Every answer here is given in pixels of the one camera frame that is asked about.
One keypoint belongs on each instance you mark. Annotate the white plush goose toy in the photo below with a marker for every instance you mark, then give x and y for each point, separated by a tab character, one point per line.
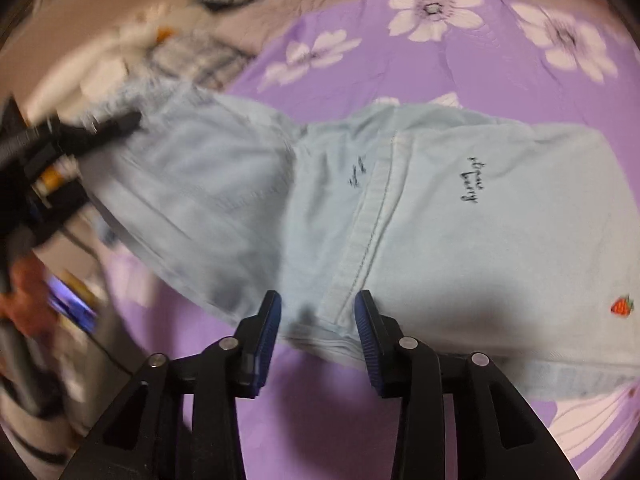
135	45

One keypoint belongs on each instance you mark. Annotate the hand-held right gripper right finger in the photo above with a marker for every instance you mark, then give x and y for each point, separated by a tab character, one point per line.
370	345

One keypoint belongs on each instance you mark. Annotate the plaid pillow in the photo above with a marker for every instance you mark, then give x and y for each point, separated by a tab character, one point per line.
200	60

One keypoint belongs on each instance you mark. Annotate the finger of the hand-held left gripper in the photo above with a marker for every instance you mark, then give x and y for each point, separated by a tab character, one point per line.
105	130

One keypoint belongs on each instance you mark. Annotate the orange cloth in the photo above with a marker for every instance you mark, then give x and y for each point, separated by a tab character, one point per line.
25	295

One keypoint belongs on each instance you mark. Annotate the light blue strawberry pants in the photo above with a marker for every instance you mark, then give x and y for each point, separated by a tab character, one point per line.
425	240

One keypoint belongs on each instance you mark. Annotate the purple floral blanket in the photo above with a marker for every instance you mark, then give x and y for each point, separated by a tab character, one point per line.
380	60

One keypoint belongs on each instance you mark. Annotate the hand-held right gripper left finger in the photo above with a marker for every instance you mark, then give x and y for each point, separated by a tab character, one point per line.
262	340

